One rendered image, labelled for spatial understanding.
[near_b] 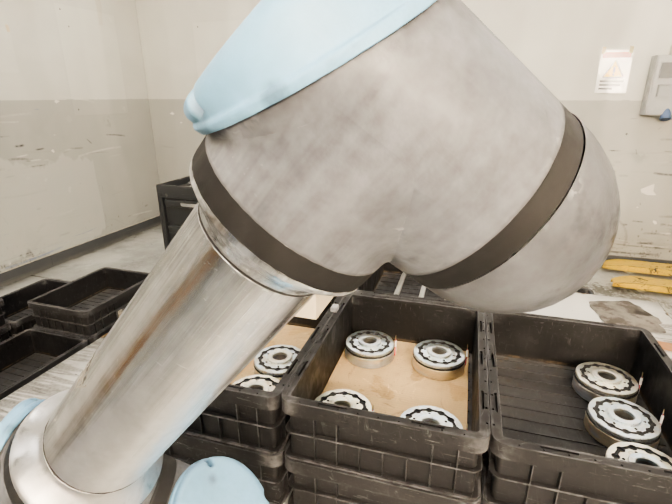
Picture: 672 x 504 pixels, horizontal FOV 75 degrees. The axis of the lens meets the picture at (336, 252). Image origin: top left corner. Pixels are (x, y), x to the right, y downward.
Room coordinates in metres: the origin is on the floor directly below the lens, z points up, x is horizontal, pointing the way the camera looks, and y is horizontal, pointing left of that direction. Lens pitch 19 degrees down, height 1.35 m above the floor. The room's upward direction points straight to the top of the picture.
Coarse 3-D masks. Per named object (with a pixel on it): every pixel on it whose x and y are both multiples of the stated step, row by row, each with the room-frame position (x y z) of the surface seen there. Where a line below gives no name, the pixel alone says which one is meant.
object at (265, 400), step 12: (336, 300) 0.87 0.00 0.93; (324, 324) 0.77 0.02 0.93; (312, 336) 0.73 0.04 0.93; (300, 360) 0.64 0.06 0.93; (288, 372) 0.61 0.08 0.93; (228, 396) 0.56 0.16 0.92; (240, 396) 0.56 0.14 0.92; (252, 396) 0.55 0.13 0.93; (264, 396) 0.55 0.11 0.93; (276, 396) 0.55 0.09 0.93; (264, 408) 0.55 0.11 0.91; (276, 408) 0.55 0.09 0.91
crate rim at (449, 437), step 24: (336, 312) 0.82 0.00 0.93; (480, 312) 0.82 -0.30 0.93; (480, 336) 0.72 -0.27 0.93; (312, 360) 0.65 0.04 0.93; (480, 360) 0.64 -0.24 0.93; (288, 384) 0.58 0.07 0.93; (480, 384) 0.58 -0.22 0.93; (288, 408) 0.54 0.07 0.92; (312, 408) 0.53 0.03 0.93; (336, 408) 0.52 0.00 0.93; (480, 408) 0.52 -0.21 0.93; (384, 432) 0.50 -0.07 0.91; (408, 432) 0.49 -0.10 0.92; (432, 432) 0.48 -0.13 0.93; (456, 432) 0.47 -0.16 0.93; (480, 432) 0.47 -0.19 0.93
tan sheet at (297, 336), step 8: (288, 328) 0.93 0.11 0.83; (296, 328) 0.93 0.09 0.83; (304, 328) 0.93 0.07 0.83; (312, 328) 0.93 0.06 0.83; (280, 336) 0.89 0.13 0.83; (288, 336) 0.89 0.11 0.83; (296, 336) 0.89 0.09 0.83; (304, 336) 0.89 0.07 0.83; (272, 344) 0.86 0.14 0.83; (280, 344) 0.86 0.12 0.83; (288, 344) 0.86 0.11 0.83; (296, 344) 0.86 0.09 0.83; (248, 368) 0.77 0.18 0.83; (240, 376) 0.74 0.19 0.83
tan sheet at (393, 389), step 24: (408, 360) 0.80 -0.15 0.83; (336, 384) 0.71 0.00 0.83; (360, 384) 0.71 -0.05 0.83; (384, 384) 0.71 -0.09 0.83; (408, 384) 0.71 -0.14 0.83; (432, 384) 0.71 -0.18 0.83; (456, 384) 0.71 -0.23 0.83; (384, 408) 0.64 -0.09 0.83; (408, 408) 0.64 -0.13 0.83; (456, 408) 0.64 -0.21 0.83
